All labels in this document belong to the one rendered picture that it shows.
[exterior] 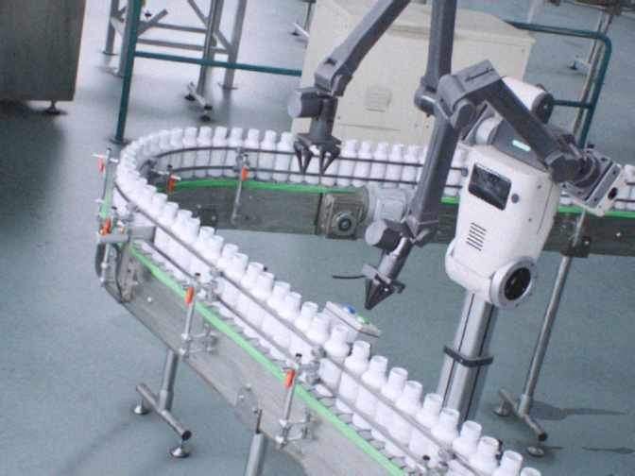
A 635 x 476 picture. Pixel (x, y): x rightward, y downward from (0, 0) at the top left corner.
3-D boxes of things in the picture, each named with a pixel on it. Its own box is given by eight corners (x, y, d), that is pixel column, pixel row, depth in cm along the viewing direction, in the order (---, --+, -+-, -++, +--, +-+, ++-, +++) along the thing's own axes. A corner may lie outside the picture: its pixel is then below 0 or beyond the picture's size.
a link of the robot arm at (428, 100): (467, 102, 339) (453, 95, 343) (447, 83, 332) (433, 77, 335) (447, 130, 339) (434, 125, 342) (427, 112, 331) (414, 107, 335)
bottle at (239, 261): (244, 319, 325) (255, 261, 319) (222, 319, 322) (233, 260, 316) (236, 309, 330) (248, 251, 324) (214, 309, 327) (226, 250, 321)
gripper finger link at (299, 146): (286, 170, 319) (294, 135, 316) (309, 169, 324) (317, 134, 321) (302, 179, 315) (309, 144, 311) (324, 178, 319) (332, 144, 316)
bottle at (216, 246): (209, 289, 338) (218, 232, 333) (221, 298, 334) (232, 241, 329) (190, 292, 334) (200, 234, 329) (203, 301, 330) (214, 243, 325)
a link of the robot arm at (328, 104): (344, 96, 312) (330, 90, 317) (321, 96, 308) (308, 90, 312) (338, 123, 315) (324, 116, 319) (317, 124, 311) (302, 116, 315)
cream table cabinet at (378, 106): (441, 198, 794) (488, 12, 753) (483, 237, 740) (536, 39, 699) (276, 185, 755) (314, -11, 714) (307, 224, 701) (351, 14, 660)
